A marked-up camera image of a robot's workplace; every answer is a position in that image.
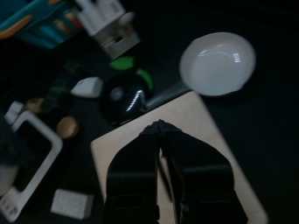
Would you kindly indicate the white rice block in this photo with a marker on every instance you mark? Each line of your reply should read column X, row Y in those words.
column 72, row 204

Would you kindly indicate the green toy vegetable piece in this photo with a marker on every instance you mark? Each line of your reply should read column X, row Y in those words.
column 123, row 62

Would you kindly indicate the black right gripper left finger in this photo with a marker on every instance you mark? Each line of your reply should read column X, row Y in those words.
column 132, row 175

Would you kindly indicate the white round bowl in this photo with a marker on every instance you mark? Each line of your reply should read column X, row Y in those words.
column 217, row 64

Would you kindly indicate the light wooden cutting board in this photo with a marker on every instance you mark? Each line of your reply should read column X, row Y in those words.
column 187, row 116

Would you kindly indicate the white tray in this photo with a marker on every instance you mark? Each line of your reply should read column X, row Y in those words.
column 29, row 163

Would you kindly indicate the white toy kitchen appliance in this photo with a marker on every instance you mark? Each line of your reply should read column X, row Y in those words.
column 108, row 26

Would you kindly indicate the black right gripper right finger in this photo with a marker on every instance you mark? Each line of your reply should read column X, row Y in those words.
column 201, row 178

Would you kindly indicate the white rice ball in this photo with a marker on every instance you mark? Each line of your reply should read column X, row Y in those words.
column 86, row 87

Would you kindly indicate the teal toy dish rack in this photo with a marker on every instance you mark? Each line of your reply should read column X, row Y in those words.
column 36, row 20

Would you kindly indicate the brown toy bread roll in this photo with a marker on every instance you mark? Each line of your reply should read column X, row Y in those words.
column 66, row 127
column 34, row 105

